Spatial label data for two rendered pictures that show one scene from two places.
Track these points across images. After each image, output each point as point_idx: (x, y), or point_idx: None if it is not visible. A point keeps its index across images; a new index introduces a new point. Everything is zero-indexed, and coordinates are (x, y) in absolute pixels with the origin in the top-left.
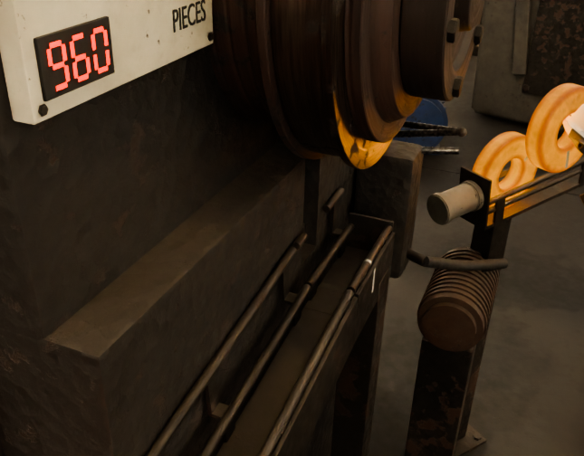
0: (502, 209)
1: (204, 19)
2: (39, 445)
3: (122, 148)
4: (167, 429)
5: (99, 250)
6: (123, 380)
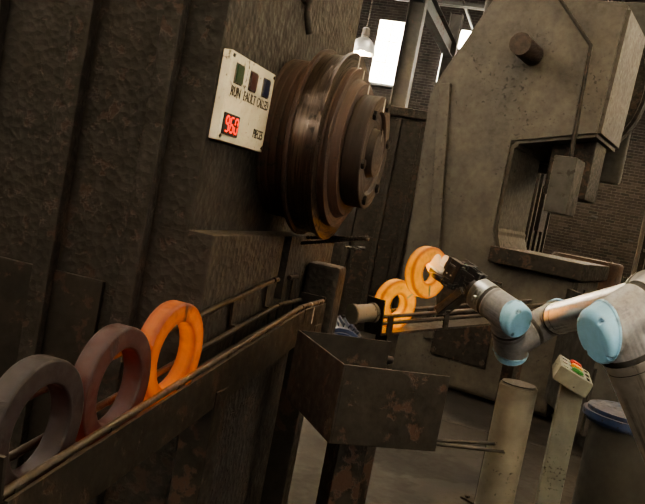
0: (391, 324)
1: (261, 139)
2: (162, 293)
3: (225, 174)
4: (219, 303)
5: (209, 210)
6: (215, 257)
